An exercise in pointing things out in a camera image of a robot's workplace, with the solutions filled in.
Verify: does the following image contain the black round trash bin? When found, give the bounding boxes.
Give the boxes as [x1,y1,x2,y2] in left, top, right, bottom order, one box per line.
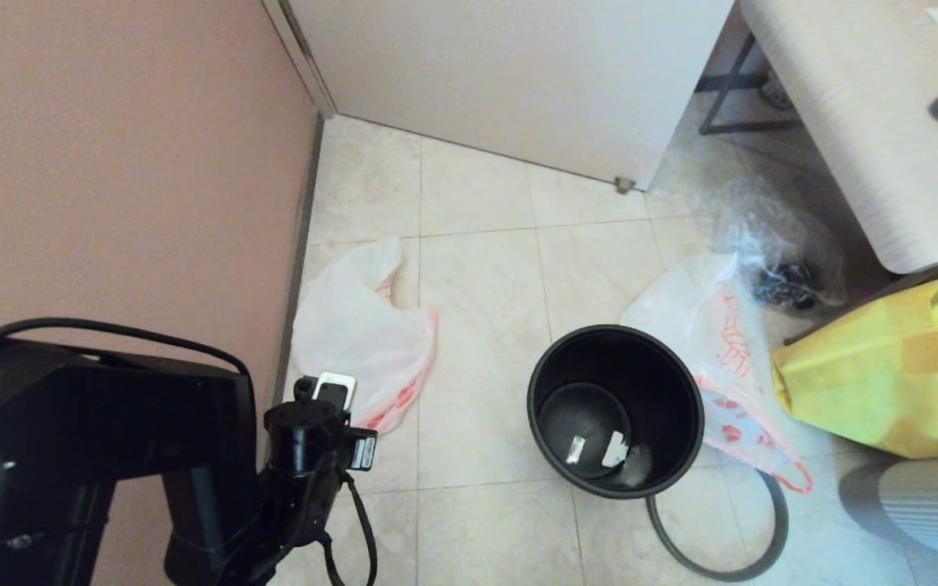
[527,324,706,500]

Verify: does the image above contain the white door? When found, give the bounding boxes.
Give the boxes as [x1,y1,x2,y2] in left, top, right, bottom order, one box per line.
[286,0,739,192]

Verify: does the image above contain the white door frame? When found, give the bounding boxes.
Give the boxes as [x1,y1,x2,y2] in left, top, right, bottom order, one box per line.
[264,0,338,119]

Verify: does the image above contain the white ribbed round stool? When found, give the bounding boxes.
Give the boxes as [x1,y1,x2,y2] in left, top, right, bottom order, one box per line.
[839,456,938,562]

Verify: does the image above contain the clear plastic bag with dark items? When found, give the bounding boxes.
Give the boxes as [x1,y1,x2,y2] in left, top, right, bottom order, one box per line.
[717,183,848,314]

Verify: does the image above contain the black bin ring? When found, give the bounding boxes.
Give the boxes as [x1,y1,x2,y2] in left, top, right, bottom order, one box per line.
[647,468,790,583]

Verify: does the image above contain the smooth black left arm cable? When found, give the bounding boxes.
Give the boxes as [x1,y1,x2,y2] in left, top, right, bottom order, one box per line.
[0,317,254,379]

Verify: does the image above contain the yellow fabric bag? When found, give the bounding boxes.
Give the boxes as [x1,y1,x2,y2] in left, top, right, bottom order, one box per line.
[772,277,938,459]

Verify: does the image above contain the fresh white pink-trimmed bag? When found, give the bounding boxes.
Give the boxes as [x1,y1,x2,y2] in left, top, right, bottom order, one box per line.
[286,238,440,436]

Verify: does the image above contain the light wood grain table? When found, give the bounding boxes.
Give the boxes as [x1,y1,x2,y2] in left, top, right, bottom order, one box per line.
[697,0,938,275]

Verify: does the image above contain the white plastic bag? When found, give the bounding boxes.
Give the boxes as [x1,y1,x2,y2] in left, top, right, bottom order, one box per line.
[620,252,813,495]

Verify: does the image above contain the grey metal baseboard strip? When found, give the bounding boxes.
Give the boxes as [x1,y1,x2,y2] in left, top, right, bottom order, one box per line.
[261,110,327,408]

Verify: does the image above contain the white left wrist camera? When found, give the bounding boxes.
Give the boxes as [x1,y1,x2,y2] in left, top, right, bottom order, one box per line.
[311,371,357,409]

